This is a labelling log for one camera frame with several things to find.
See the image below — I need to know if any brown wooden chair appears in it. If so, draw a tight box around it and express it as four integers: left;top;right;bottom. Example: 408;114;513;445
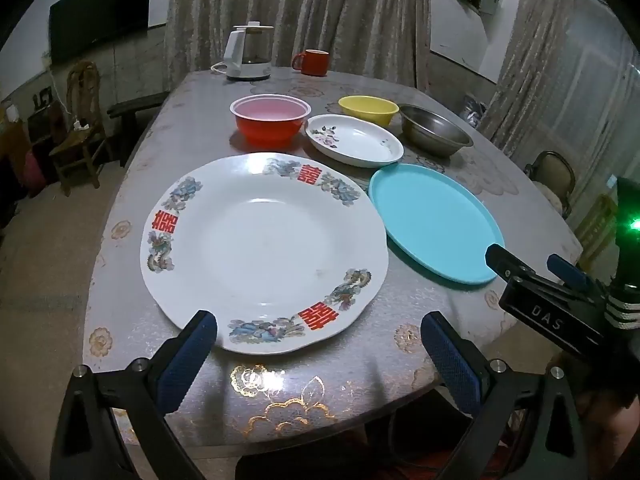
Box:
50;61;113;196

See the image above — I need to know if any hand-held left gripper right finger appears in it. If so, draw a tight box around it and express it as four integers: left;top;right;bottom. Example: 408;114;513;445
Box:
420;311;591;480

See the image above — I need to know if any pink container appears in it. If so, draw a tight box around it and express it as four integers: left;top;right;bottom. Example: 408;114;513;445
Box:
22;150;46;196

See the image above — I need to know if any white electric kettle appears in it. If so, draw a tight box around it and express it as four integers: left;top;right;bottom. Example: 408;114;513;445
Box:
210;21;275;82

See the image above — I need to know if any plastic bags pile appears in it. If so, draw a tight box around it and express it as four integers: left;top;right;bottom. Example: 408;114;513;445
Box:
462;94;488;121

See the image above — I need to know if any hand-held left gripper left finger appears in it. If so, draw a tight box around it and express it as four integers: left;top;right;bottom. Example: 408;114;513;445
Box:
50;310;219;480

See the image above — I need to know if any small white floral plate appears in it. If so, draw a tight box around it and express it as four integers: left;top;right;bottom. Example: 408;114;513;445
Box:
305;114;405;169

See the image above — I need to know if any turquoise plastic plate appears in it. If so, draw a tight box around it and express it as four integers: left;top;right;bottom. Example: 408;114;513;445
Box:
368;163;506;286

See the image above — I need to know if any sheer window curtain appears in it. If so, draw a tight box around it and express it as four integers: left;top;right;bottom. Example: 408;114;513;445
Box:
480;0;640;191

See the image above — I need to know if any yellow bowl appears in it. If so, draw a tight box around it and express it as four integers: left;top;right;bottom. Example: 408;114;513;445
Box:
338;95;400;128

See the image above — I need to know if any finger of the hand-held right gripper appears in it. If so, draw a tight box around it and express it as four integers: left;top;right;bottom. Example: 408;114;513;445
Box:
547;254;596;291
485;243;536;286

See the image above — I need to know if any black wall television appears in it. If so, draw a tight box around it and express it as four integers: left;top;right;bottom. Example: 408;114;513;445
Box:
49;0;153;63

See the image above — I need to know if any dark framed cushioned chair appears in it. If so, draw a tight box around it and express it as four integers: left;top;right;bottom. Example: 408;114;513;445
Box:
524;151;577;218

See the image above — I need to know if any lace patterned tablecloth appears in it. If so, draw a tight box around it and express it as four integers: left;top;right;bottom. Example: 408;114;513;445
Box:
82;67;583;446

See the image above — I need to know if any red mug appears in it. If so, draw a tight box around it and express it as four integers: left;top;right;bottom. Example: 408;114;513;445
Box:
291;50;329;77

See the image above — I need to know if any red plastic bowl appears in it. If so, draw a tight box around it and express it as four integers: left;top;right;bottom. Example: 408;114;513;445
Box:
230;94;312;148

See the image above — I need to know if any yellow wooden chair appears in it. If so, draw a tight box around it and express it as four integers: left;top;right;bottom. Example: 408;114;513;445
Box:
575;195;621;266

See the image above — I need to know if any person's right forearm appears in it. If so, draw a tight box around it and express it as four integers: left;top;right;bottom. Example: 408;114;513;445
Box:
582;390;640;466

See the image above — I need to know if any dark wooden bench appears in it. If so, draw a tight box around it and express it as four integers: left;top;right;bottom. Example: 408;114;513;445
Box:
107;91;171;168

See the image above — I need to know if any stainless steel bowl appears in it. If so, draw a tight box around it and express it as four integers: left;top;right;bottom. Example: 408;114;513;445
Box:
398;104;474;157

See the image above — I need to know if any beige pleated curtain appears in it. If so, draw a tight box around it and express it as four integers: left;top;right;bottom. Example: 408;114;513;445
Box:
165;0;432;93

